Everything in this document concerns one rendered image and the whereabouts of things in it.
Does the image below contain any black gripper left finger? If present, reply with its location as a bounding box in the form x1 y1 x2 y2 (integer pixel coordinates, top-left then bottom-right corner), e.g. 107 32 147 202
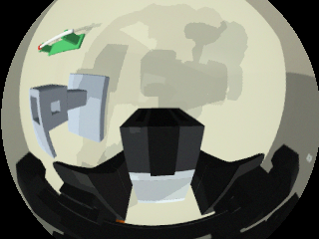
52 151 133 220

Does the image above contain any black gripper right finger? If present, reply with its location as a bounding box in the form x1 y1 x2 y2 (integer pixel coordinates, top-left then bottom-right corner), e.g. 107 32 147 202
190 150 266 215

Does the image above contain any white tapered pin with red cap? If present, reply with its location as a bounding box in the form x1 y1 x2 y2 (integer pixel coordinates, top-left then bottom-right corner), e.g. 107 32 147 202
37 28 75 49

